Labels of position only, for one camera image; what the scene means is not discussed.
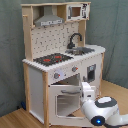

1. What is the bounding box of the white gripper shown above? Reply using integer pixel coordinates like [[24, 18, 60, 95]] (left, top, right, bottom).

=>
[[80, 82, 96, 104]]

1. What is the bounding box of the white oven door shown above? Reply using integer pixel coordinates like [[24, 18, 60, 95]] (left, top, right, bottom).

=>
[[49, 85, 92, 127]]

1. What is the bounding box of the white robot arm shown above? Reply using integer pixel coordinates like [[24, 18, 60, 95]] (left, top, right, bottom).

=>
[[81, 82, 128, 128]]

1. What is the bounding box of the wooden toy kitchen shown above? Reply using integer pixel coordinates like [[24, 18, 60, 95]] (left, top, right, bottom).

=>
[[22, 2, 105, 128]]

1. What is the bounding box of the white cupboard door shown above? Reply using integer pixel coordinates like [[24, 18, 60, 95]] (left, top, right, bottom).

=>
[[81, 56, 102, 97]]

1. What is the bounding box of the right red stove knob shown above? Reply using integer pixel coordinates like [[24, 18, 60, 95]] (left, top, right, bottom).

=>
[[71, 66, 79, 73]]

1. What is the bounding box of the red stove knob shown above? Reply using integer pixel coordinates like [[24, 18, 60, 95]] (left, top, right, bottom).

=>
[[54, 73, 60, 79], [71, 66, 79, 73]]

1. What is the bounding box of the left red stove knob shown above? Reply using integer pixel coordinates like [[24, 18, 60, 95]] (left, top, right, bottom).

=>
[[54, 73, 60, 79]]

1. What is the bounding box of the grey toy sink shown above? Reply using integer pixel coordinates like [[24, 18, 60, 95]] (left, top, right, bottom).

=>
[[65, 47, 95, 55]]

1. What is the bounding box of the black toy faucet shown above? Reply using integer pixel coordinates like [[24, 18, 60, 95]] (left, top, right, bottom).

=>
[[67, 33, 83, 49]]

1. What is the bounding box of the black toy stovetop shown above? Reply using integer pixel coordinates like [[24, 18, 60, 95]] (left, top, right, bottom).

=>
[[34, 53, 71, 67]]

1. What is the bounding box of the white toy microwave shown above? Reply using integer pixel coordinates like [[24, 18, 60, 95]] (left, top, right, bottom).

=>
[[67, 3, 90, 21]]

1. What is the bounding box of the grey range hood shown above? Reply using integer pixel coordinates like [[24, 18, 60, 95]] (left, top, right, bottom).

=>
[[34, 6, 64, 27]]

